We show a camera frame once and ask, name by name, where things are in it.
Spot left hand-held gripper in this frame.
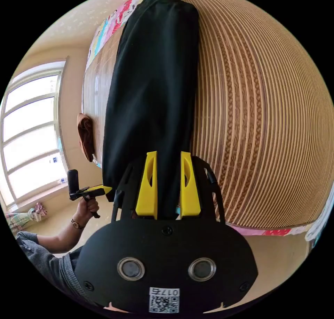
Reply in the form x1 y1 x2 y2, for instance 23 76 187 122
69 185 113 219

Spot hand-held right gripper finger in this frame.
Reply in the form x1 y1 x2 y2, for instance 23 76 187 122
180 151 202 219

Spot black pants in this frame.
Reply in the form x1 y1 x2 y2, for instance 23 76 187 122
102 0 200 221

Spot person's left forearm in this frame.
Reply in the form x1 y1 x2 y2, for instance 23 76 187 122
36 214 88 254

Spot person's left hand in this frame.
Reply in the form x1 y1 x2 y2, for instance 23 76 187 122
77 198 100 221

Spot brown garment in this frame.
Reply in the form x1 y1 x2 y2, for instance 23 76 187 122
77 112 96 163

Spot floral cloth bundle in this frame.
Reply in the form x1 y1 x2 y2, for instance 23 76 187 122
5 202 48 234

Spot window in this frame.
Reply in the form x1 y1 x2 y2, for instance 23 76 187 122
0 60 70 213

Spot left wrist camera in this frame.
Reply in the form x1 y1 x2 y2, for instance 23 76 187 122
67 169 80 195

